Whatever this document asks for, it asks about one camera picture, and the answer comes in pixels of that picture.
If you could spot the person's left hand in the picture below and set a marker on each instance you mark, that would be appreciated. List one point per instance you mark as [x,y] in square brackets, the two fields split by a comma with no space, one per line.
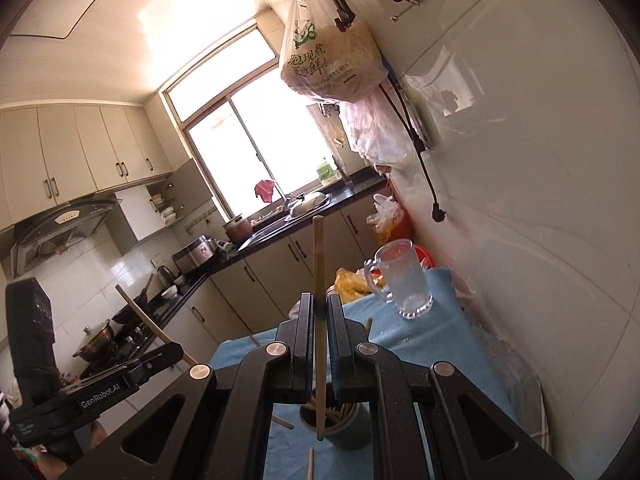
[98,435]

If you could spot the pink cloth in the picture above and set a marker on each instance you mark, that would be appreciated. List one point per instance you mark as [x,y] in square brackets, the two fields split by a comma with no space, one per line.
[265,190]

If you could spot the wooden chopstick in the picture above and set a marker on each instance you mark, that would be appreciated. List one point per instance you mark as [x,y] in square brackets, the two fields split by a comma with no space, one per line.
[310,465]
[319,270]
[283,421]
[142,315]

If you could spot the printed white plastic bag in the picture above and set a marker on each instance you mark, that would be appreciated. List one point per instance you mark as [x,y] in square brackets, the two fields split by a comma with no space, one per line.
[330,55]

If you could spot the silver rice cooker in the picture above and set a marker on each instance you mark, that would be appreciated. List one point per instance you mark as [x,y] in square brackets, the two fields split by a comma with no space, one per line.
[195,255]

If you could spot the brown cooking pot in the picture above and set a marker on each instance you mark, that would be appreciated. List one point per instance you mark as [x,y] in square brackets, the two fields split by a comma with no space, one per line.
[237,230]

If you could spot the clear glass mug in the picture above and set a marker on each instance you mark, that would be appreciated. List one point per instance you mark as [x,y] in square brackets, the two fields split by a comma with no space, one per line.
[405,280]

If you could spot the dark grey perforated chopstick holder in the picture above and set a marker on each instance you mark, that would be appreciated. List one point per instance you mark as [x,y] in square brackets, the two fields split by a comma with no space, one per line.
[350,435]

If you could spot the yellow plastic bag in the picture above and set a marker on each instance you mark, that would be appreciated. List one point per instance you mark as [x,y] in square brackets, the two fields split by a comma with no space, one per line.
[352,287]

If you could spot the bundle of wooden chopsticks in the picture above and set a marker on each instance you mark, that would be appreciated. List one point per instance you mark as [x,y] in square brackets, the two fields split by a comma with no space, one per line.
[332,414]

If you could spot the beige wall cabinets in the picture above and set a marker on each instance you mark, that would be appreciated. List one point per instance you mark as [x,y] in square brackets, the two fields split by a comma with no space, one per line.
[75,145]

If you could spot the stack of white dishes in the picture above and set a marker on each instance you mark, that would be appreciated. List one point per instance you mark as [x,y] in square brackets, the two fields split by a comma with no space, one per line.
[164,207]

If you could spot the blue tablecloth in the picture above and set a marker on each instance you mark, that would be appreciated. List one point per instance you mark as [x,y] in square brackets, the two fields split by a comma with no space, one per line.
[425,340]

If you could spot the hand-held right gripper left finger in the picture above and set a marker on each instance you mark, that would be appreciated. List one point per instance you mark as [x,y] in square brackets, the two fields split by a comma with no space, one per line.
[306,350]

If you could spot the kitchen window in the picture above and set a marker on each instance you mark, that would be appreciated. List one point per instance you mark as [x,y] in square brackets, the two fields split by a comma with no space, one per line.
[250,125]

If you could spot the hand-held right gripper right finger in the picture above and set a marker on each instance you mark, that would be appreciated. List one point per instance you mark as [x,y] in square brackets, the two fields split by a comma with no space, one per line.
[334,360]

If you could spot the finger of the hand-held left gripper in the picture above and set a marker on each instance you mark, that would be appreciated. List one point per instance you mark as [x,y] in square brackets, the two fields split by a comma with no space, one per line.
[160,355]

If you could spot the kitchen counter with beige cabinets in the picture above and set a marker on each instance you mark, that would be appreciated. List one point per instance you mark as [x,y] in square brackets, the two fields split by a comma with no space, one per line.
[280,280]

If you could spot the black wok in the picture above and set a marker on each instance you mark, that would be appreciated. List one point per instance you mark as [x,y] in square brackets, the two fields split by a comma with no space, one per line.
[132,307]

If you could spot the pink translucent plastic bag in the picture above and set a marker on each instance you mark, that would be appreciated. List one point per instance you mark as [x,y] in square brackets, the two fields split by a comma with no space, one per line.
[375,130]

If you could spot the grey range hood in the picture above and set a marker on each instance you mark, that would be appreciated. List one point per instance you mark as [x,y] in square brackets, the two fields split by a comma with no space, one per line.
[60,230]

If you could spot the green packet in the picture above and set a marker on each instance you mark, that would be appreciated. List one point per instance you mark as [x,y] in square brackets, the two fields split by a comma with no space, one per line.
[327,171]

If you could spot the copper coloured pan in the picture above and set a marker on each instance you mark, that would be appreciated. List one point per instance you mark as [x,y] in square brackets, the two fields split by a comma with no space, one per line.
[95,345]

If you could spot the steel kettle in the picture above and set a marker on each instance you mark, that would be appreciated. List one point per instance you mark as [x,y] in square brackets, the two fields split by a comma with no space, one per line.
[166,276]

